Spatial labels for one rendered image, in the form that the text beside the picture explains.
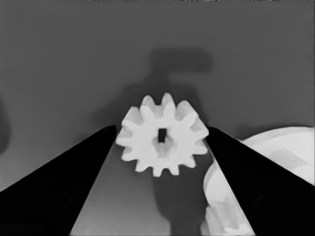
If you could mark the small white toothed gear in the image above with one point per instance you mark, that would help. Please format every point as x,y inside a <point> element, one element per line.
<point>142,139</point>

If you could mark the white round carrier with pins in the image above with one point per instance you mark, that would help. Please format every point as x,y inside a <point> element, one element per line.
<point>217,184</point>

